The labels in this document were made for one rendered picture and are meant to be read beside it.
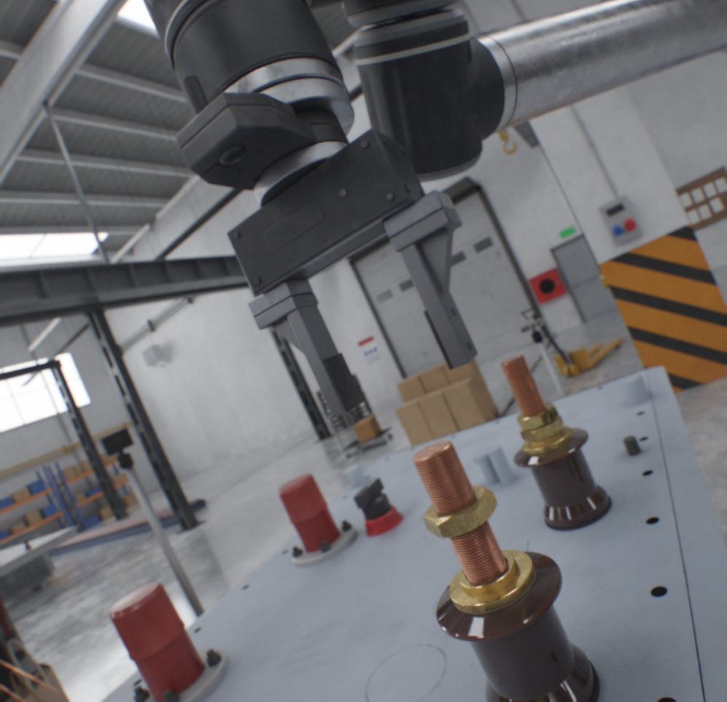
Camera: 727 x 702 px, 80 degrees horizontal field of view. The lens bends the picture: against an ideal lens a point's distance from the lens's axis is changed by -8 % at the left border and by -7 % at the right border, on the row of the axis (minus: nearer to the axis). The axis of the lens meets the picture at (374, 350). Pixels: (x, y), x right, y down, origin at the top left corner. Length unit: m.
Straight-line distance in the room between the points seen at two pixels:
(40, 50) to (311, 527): 12.16
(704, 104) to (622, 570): 13.57
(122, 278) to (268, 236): 10.14
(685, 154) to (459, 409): 9.26
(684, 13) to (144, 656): 1.01
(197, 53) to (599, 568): 0.54
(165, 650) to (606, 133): 5.12
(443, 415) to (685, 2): 6.20
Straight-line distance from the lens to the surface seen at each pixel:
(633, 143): 5.22
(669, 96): 13.88
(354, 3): 0.47
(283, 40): 0.34
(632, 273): 5.15
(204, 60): 0.35
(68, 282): 9.88
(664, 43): 0.73
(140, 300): 11.28
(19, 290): 9.48
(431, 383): 7.04
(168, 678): 0.68
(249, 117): 0.28
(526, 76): 0.53
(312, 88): 0.32
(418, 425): 6.85
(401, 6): 0.45
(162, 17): 0.39
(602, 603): 0.48
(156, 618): 0.66
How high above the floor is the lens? 1.65
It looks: level
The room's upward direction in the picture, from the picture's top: 25 degrees counter-clockwise
